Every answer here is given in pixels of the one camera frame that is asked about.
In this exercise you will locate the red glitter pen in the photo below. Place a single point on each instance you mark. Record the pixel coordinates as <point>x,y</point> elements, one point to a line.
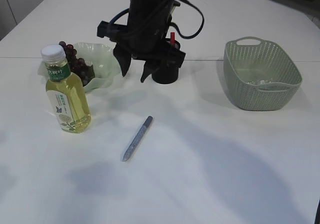
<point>172,39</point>

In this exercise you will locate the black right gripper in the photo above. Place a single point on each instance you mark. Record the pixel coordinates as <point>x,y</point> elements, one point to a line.
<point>136,31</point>

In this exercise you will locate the yellow tea bottle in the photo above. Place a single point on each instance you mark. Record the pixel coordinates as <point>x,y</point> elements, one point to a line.
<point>65,91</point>

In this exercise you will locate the green woven plastic basket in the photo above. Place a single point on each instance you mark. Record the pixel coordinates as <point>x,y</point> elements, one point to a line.
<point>265,60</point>

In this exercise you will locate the purple artificial grape bunch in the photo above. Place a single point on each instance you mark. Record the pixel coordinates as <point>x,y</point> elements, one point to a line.
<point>78,65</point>

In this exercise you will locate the black mesh pen holder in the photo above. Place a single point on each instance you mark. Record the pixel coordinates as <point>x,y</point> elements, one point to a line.
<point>168,71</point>

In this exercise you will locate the blue black right arm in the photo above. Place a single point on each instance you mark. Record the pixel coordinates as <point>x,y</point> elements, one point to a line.
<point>311,7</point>

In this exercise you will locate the blue-grey glitter pen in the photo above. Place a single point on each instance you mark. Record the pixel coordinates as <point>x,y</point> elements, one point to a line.
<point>137,139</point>

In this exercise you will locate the clear plastic sheet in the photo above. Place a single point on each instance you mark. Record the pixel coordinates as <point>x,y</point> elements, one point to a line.
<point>259,82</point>

